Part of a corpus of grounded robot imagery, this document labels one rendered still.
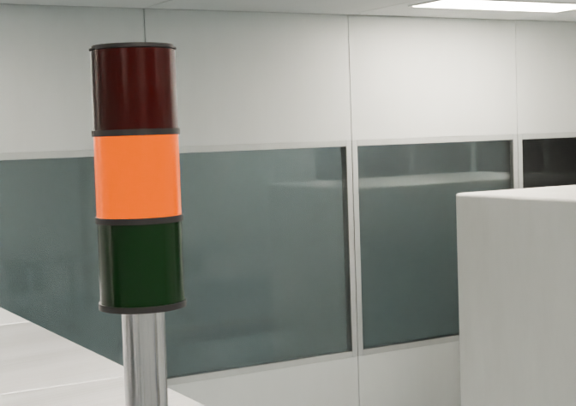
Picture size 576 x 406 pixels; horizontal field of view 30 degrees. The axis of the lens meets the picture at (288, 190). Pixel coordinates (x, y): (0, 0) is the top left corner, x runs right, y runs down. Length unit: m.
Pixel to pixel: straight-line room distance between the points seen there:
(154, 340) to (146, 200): 0.08
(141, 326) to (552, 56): 6.45
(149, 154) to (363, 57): 5.53
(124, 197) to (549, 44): 6.45
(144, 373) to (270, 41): 5.23
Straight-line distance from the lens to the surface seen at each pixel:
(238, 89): 5.71
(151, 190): 0.61
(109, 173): 0.61
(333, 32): 6.03
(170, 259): 0.62
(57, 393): 0.87
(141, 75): 0.61
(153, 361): 0.63
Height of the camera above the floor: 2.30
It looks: 3 degrees down
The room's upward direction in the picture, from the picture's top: 2 degrees counter-clockwise
